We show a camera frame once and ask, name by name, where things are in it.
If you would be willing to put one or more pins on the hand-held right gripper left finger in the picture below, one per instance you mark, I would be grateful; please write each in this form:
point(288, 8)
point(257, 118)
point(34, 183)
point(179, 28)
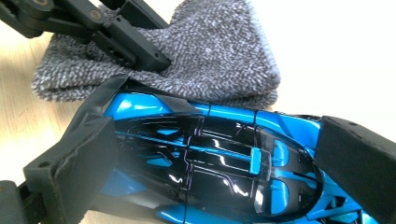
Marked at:
point(71, 169)

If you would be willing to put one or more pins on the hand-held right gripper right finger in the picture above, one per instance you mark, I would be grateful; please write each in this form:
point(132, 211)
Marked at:
point(358, 161)

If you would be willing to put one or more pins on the grey terry cloth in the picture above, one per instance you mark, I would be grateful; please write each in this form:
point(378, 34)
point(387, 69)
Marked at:
point(218, 56)

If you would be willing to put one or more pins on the blue and black toy car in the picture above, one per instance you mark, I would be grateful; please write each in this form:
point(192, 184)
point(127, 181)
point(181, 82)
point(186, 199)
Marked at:
point(218, 149)

